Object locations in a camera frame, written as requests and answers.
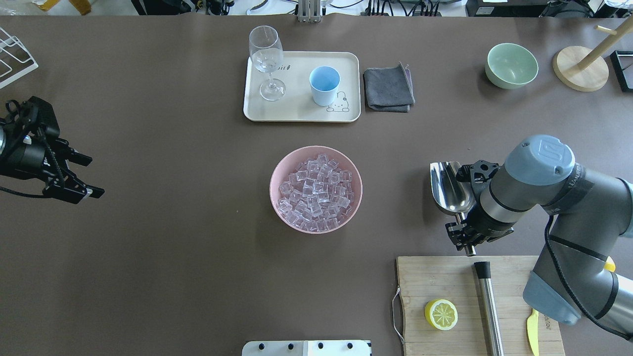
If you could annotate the clear wine glass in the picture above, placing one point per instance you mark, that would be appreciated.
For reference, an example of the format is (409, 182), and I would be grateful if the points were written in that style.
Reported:
(266, 53)

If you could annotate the steel muddler black tip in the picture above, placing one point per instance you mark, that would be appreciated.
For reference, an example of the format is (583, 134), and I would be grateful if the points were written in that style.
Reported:
(483, 272)

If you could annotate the wooden mug tree stand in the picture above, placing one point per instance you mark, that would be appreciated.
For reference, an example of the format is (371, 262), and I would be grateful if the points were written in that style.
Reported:
(585, 69)

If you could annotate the yellow lemon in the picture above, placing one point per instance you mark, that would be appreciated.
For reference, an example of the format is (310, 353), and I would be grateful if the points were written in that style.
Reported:
(609, 264)

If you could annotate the cream serving tray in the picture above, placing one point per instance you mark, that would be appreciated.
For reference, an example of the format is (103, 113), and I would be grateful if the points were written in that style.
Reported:
(298, 104)

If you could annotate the silver metal ice scoop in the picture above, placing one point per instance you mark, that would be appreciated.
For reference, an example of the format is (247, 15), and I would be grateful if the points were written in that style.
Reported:
(453, 198)

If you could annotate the half lemon slice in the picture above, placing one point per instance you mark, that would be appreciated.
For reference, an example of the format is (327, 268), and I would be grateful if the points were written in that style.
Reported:
(441, 314)

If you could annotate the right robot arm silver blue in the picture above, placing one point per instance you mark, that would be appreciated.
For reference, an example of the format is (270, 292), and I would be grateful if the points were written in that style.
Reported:
(588, 211)

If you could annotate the white wire cup rack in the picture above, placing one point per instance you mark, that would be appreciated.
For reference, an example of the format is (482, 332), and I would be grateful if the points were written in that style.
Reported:
(15, 60)

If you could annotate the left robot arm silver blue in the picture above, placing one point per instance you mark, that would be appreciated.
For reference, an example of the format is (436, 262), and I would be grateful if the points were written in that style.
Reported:
(31, 148)

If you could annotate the clear ice cubes pile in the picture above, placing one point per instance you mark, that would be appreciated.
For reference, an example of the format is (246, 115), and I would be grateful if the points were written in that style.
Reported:
(318, 195)

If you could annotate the black tray with glasses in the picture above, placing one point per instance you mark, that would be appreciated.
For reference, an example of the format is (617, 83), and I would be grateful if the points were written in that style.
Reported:
(622, 65)

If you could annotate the light blue cup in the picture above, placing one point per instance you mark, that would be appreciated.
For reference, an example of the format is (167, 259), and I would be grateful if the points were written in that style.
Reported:
(324, 82)

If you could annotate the grey folded cloth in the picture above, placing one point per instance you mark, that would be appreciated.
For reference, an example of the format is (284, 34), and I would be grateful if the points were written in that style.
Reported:
(389, 89)

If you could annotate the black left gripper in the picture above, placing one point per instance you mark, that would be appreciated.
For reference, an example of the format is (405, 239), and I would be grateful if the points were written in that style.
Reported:
(25, 157)

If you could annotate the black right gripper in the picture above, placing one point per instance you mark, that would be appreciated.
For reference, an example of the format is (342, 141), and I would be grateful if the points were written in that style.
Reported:
(480, 229)

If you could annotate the wooden cutting board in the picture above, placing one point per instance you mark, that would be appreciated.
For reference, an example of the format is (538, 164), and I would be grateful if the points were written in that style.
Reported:
(423, 279)

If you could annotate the pink bowl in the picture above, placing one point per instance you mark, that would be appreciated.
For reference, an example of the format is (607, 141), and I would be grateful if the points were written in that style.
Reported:
(288, 163)

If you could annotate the mint green bowl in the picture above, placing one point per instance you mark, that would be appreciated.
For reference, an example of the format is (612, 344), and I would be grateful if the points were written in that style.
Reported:
(510, 66)

